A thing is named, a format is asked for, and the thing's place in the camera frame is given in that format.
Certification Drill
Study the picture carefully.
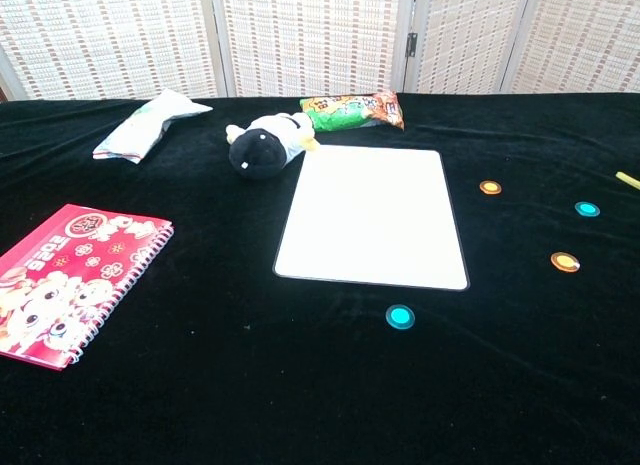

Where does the red spiral-bound calendar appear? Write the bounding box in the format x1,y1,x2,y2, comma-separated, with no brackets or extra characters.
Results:
0,203,175,372

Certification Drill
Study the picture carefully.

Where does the black velvet tablecloth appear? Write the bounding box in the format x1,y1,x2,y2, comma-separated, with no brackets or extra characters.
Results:
0,90,640,465

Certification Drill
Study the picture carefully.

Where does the green and orange snack bag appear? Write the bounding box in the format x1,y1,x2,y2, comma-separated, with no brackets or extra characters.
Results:
299,90,405,133

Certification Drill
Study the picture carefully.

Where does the woven folding screen panel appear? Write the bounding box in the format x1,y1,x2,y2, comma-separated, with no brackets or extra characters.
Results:
0,0,224,102
209,0,416,99
402,0,534,95
502,0,640,95

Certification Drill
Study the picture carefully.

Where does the white snack bag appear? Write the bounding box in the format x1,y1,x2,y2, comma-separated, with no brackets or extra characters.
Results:
92,88,214,165

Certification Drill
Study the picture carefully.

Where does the black and white plush toy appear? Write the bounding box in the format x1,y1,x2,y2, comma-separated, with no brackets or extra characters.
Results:
225,112,321,180

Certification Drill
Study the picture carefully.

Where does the white rectangular board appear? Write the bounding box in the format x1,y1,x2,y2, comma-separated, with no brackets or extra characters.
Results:
272,144,470,292

